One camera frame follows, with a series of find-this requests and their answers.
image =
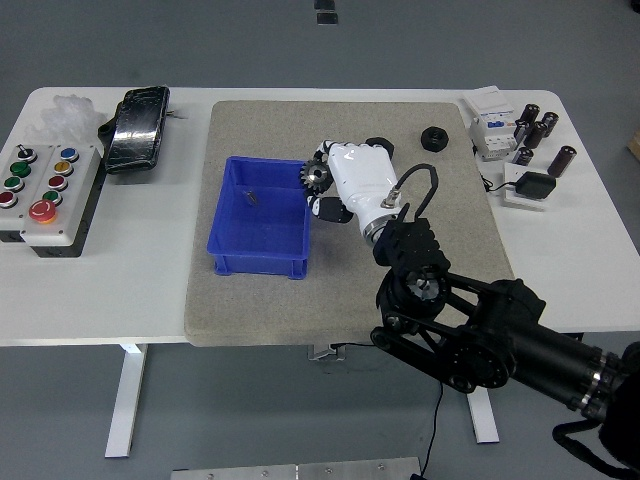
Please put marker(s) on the white button box emergency stop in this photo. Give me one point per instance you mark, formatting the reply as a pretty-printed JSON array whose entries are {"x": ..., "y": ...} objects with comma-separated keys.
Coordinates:
[{"x": 70, "y": 220}]

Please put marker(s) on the white button box with switch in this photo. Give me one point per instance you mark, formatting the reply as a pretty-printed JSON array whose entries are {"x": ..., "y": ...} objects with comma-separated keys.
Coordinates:
[{"x": 12, "y": 210}]

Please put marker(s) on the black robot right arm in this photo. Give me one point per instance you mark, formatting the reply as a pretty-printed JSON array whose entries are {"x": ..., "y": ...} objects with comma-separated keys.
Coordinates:
[{"x": 500, "y": 345}]

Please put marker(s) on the small metal screw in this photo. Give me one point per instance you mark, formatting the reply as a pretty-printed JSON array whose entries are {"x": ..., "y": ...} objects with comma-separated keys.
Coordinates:
[{"x": 251, "y": 196}]

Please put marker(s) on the brown cardboard box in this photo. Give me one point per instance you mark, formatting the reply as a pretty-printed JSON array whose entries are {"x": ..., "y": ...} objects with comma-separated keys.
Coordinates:
[{"x": 635, "y": 142}]

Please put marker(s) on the white table leg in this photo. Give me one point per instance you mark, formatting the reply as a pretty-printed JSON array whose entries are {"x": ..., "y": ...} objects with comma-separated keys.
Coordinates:
[
  {"x": 484, "y": 420},
  {"x": 125, "y": 400}
]

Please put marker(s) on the grey-brown mat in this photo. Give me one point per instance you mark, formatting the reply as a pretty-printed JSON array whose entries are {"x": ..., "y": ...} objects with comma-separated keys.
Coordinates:
[{"x": 280, "y": 310}]

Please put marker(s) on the silver metal plate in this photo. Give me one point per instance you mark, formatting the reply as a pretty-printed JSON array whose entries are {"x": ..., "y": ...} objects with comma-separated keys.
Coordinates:
[{"x": 300, "y": 471}]

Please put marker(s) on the small black nut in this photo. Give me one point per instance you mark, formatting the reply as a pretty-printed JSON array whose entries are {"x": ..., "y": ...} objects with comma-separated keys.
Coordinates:
[{"x": 434, "y": 138}]

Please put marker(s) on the large black gear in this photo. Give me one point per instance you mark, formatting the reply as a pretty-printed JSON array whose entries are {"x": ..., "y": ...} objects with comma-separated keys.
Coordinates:
[{"x": 314, "y": 176}]

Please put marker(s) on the grey table bracket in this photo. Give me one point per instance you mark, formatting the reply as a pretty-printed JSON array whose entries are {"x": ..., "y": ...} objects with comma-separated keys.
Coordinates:
[{"x": 325, "y": 352}]

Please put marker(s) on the large black nut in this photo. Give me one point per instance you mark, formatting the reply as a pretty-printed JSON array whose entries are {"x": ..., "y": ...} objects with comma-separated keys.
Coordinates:
[{"x": 381, "y": 141}]

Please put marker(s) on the white circuit breaker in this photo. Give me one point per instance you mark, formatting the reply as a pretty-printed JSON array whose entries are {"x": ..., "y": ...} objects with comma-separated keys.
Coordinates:
[{"x": 492, "y": 120}]

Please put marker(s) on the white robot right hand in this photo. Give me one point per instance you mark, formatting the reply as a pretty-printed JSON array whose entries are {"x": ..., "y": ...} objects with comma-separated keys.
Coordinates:
[{"x": 362, "y": 175}]

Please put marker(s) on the blue plastic box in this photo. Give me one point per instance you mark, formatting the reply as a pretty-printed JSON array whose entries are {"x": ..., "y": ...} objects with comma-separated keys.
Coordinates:
[{"x": 260, "y": 235}]

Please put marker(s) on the white square plate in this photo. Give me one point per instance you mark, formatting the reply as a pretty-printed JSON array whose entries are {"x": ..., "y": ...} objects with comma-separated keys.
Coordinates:
[{"x": 510, "y": 197}]

